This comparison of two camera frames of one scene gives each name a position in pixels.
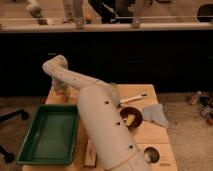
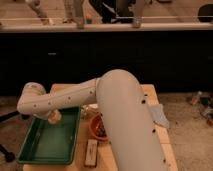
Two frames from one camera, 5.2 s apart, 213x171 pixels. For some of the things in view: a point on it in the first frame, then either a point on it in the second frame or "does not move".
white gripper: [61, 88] to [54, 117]
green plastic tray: [52, 136] does not move
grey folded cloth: [155, 113] does not move
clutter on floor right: [206, 105] does not move
